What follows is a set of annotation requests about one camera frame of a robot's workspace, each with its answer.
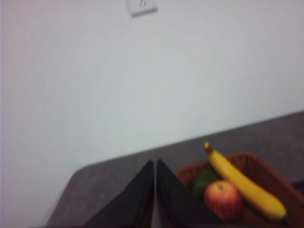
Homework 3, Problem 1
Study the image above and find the brown wicker basket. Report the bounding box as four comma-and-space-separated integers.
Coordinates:
175, 152, 304, 226

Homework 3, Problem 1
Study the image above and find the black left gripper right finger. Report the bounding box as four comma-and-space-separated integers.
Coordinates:
156, 158, 230, 228

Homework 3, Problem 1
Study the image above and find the white wall socket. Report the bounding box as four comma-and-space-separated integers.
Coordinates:
125, 0, 159, 18

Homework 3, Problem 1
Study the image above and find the red apple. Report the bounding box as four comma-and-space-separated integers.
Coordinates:
203, 180, 243, 221

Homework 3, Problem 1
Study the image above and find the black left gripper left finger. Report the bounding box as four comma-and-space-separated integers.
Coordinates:
84, 159, 155, 228

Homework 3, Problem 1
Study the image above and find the yellow banana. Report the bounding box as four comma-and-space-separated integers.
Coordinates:
204, 142, 288, 224

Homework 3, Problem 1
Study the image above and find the dark green fruit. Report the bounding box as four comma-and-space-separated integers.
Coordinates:
190, 169, 221, 202

